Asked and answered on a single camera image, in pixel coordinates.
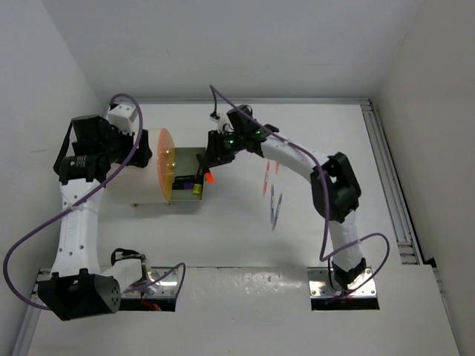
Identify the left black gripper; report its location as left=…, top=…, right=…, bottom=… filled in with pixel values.
left=97, top=120, right=151, bottom=168

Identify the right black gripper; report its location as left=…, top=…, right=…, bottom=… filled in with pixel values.
left=201, top=129, right=245, bottom=168

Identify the orange highlighter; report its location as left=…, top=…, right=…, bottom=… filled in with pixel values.
left=194, top=154, right=214, bottom=185

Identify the beige drawer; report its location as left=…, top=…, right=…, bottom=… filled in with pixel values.
left=171, top=147, right=206, bottom=204

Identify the yellow highlighter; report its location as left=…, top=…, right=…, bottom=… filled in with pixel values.
left=192, top=183, right=203, bottom=195

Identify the purple highlighter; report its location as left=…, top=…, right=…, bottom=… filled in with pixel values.
left=172, top=175, right=195, bottom=190

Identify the round drawer cabinet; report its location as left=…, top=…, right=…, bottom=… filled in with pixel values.
left=105, top=128, right=175, bottom=205

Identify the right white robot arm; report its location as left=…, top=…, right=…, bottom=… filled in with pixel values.
left=197, top=105, right=367, bottom=290

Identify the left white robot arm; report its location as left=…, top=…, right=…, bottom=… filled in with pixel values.
left=38, top=114, right=151, bottom=320

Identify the lower red pen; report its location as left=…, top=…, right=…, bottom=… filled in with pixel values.
left=263, top=160, right=271, bottom=197

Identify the left blue pen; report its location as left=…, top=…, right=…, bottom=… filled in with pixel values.
left=270, top=183, right=275, bottom=225

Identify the right grey pen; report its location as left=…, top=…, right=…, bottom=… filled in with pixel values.
left=272, top=193, right=283, bottom=231

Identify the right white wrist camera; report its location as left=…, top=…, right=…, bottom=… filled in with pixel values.
left=210, top=113, right=234, bottom=134

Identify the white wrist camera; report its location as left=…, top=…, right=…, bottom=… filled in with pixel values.
left=210, top=113, right=234, bottom=134
left=106, top=103, right=137, bottom=135

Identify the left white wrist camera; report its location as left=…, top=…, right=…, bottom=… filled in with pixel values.
left=106, top=103, right=137, bottom=135

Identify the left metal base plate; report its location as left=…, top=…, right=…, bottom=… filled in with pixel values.
left=121, top=267, right=180, bottom=299

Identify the metal base plate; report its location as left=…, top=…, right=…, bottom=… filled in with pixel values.
left=121, top=267, right=180, bottom=299
left=307, top=267, right=377, bottom=300

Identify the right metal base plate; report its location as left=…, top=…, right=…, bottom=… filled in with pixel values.
left=307, top=267, right=377, bottom=300

